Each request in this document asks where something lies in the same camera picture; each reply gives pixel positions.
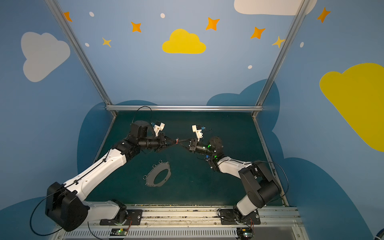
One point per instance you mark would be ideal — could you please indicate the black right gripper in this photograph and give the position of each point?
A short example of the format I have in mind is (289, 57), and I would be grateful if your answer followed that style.
(193, 145)

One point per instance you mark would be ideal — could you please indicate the aluminium frame right post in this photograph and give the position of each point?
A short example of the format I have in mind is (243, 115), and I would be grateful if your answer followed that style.
(290, 37)

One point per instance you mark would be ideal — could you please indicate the controller board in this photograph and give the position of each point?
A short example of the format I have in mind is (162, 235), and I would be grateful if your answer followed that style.
(244, 233)
(119, 232)

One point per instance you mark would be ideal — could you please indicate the aluminium frame left post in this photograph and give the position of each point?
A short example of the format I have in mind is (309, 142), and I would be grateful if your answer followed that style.
(57, 12)

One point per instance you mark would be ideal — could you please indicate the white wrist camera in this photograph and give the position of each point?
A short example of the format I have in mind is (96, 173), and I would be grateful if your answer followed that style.
(198, 130)
(157, 127)

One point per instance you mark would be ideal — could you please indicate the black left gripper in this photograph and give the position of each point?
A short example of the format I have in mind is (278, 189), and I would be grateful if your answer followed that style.
(162, 142)

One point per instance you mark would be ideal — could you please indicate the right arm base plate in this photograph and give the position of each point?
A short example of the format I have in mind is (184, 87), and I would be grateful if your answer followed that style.
(231, 217)

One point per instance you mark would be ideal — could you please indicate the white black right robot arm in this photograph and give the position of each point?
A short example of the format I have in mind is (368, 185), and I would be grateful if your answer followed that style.
(260, 185)

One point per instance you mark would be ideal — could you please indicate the right controller board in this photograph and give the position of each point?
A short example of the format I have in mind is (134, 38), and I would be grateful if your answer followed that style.
(244, 233)

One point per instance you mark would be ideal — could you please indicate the grey oval keyring plate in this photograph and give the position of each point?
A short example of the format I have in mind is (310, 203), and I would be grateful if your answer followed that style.
(156, 170)

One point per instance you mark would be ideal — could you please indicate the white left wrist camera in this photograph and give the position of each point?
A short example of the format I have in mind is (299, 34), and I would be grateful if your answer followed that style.
(157, 127)

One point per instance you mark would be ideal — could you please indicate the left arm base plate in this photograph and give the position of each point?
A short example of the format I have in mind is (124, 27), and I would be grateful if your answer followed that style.
(135, 216)

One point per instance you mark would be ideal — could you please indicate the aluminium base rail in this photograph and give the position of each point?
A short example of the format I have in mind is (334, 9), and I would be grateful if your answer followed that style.
(194, 223)

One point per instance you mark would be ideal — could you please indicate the left controller board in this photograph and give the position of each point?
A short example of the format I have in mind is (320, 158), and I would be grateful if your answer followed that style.
(119, 232)

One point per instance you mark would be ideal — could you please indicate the aluminium frame post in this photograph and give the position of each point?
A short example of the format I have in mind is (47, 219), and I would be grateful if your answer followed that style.
(290, 37)
(57, 12)

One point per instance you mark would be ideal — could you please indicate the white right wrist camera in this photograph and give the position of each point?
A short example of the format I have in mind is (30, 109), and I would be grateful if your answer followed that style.
(198, 130)

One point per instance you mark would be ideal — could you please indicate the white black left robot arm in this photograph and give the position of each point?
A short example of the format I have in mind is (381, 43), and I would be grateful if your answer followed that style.
(66, 203)

